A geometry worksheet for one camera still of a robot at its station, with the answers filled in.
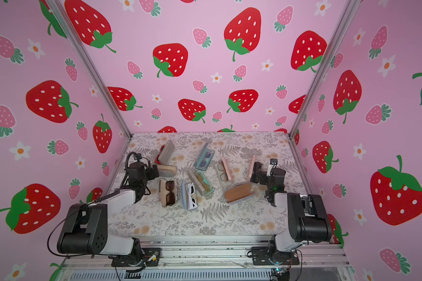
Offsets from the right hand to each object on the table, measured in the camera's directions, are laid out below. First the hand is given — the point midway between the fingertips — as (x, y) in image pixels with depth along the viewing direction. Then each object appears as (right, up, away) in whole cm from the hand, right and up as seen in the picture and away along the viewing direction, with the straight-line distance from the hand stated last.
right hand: (272, 170), depth 95 cm
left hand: (-69, +2, -2) cm, 69 cm away
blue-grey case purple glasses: (-39, +6, +11) cm, 41 cm away
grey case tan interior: (-19, -12, -2) cm, 23 cm away
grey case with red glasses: (-62, +9, +9) cm, 63 cm away
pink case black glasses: (-8, -1, +5) cm, 10 cm away
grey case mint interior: (-40, -6, -1) cm, 40 cm away
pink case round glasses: (-27, -2, +6) cm, 28 cm away
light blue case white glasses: (-45, -12, -6) cm, 47 cm away
